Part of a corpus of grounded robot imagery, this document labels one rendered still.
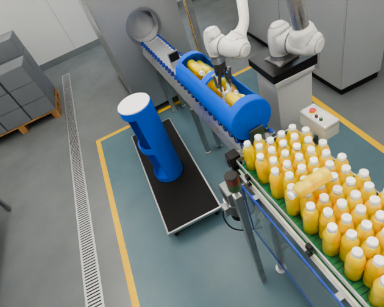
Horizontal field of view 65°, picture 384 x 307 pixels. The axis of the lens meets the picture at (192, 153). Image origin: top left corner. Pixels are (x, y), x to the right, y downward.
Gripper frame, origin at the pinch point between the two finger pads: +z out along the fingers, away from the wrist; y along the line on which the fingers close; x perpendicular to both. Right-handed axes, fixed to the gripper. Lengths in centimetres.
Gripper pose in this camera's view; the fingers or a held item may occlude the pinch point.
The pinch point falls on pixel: (225, 89)
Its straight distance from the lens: 198.5
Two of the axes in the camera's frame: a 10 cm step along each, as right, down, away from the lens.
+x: 4.2, 5.6, -7.1
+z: 2.8, 6.7, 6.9
